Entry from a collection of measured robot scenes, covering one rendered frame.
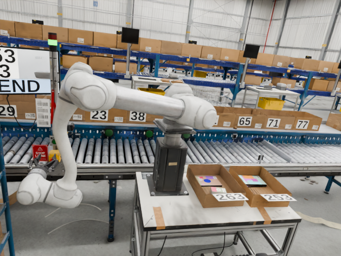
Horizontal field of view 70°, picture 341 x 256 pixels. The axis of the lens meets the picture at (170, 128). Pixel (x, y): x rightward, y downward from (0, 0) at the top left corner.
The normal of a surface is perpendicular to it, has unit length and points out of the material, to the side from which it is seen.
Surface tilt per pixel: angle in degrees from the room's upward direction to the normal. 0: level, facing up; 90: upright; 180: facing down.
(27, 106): 90
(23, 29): 90
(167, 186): 90
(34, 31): 90
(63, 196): 78
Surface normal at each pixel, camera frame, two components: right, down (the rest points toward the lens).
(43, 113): 0.22, 0.35
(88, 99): 0.45, 0.34
